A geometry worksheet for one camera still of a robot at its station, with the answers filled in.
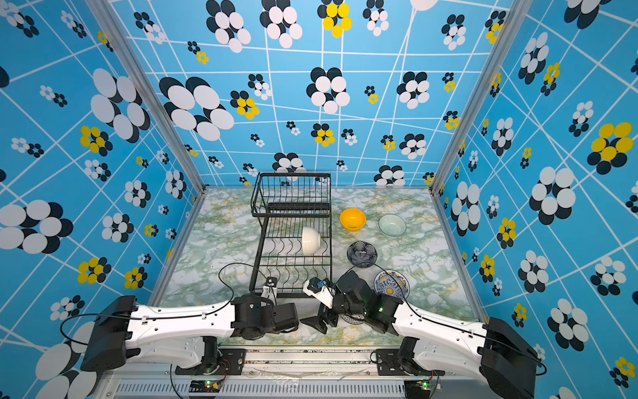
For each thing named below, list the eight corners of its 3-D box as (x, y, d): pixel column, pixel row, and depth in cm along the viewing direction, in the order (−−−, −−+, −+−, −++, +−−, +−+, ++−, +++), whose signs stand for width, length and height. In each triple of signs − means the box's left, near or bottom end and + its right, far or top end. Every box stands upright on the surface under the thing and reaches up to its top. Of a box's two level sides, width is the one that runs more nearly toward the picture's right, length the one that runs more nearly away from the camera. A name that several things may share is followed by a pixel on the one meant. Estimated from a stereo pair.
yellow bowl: (340, 233, 106) (341, 227, 102) (339, 214, 112) (340, 208, 109) (366, 233, 106) (367, 226, 102) (364, 214, 112) (365, 208, 109)
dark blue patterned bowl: (347, 268, 95) (348, 262, 91) (346, 247, 101) (347, 241, 97) (376, 268, 95) (378, 262, 91) (373, 247, 101) (375, 241, 97)
